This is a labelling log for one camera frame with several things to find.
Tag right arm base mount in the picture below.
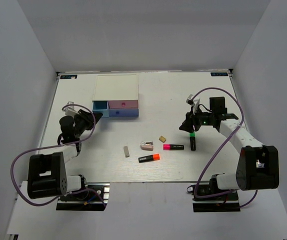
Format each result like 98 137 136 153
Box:
186 183 241 213

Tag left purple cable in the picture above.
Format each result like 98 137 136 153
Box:
10 103 107 208

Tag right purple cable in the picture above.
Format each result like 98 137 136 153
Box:
192 87 259 210

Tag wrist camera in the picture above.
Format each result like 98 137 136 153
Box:
62 101 79 117
186 94 200 112

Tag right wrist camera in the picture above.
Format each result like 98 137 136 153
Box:
186 94 200 112

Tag wide purple-blue drawer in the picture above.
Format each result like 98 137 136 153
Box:
109 108 139 117

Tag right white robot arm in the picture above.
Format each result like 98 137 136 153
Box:
179 97 280 200

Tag green cap highlighter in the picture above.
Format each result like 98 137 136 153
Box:
189 132 197 151

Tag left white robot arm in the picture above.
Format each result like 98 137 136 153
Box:
27 110 103 200

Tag purple cable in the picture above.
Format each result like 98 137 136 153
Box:
10 103 107 208
192 87 259 210

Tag small blue drawer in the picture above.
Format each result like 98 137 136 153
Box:
92 101 110 118

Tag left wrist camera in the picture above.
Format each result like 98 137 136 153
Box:
62 101 79 117

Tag grey eraser stick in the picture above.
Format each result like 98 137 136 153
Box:
123 146 130 158

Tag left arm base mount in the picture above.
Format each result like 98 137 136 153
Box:
56 183 110 212

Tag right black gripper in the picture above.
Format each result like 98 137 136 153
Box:
179 106 215 134

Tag orange cap highlighter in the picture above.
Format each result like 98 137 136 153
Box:
138 153 160 163

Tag small tan eraser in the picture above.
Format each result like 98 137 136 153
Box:
159 136 167 143

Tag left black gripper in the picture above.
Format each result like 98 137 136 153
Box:
74 109 103 139

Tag pink drawer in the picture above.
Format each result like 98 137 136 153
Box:
108 100 139 109

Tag pink cap highlighter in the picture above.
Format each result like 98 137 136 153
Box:
163 144 185 151

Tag white mini drawer cabinet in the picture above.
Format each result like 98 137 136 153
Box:
92 73 140 118

